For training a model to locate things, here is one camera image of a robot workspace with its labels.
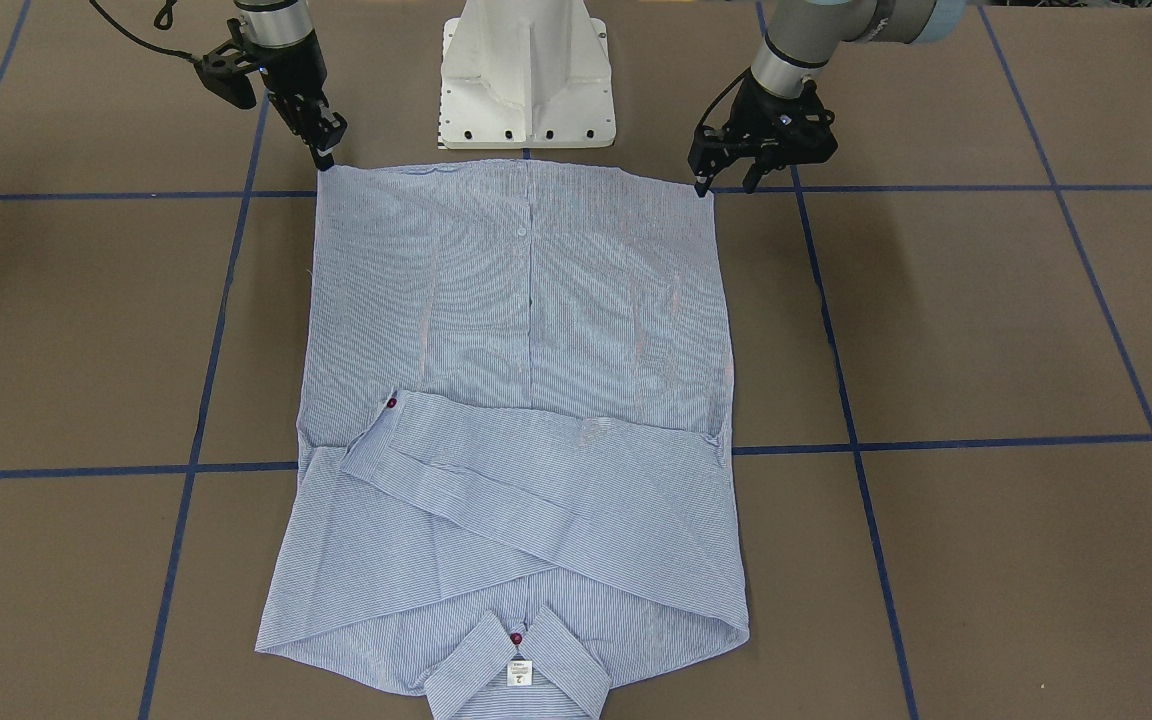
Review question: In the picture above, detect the blue white striped shirt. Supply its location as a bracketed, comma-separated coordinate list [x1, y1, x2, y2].
[255, 160, 751, 719]

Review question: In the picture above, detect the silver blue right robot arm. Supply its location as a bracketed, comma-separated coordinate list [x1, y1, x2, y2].
[194, 1, 347, 172]

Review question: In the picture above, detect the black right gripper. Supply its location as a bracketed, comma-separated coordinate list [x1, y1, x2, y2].
[195, 35, 347, 172]

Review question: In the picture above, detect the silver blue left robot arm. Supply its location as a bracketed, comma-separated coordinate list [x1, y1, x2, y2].
[687, 1, 967, 199]

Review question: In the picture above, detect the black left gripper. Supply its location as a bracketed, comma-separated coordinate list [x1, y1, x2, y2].
[687, 76, 838, 199]

